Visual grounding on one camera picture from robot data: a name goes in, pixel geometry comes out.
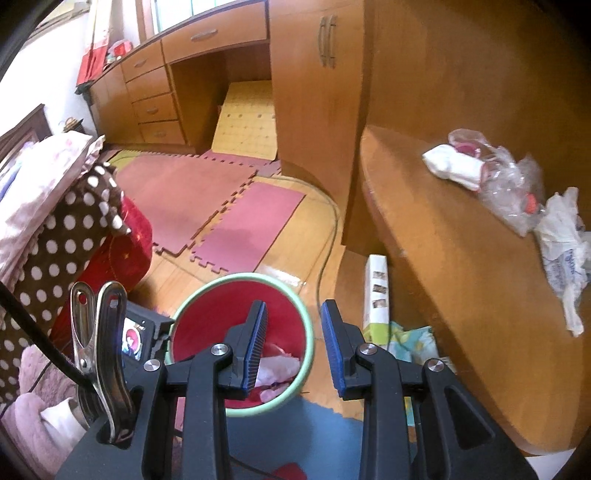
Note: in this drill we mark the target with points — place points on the blue foam mat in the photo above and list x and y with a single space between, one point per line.
323 429

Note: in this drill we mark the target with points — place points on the red bin with green rim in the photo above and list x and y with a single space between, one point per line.
207 323

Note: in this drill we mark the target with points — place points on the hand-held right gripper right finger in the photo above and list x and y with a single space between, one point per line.
333 360

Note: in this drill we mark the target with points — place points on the brown polka dot cloth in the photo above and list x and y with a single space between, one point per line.
55 240

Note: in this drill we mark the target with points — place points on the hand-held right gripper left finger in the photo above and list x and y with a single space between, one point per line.
256 350

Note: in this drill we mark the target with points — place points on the pink floral pillow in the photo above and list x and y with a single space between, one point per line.
41 175

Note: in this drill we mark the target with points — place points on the metal spring clip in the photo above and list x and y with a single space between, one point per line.
108 346

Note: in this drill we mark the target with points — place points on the white and green carton box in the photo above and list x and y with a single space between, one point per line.
376 277

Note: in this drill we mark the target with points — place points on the mauve foam mat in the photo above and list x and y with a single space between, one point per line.
258 221

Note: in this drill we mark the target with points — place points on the dusty pink foam mat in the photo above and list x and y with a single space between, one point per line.
175 194

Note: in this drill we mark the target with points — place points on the yellow grid board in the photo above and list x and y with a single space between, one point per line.
244 120

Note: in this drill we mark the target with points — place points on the window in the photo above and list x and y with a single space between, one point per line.
207 9

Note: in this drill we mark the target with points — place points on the wooden desk with drawers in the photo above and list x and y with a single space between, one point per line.
152 83

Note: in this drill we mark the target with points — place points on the wooden bed headboard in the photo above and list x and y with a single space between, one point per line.
27 134

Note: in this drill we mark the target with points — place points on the white printed plastic bag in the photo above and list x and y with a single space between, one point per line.
558 230

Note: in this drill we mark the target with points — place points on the red patterned cushion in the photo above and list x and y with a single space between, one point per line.
129 249

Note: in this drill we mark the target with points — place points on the light blue patterned wrapper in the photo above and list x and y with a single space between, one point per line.
415 344

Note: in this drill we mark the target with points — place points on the clear bottle with red label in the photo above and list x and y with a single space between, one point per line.
531 203

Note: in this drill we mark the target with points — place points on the wooden wardrobe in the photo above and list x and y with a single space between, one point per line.
314 115

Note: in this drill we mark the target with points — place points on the red hanging banner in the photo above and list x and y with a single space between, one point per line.
92 60

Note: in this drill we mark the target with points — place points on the red box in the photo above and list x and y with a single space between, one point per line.
121 48

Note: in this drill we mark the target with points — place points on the white sock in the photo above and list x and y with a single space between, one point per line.
448 164

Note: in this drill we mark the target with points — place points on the fluffy pale purple rug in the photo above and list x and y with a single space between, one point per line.
27 415

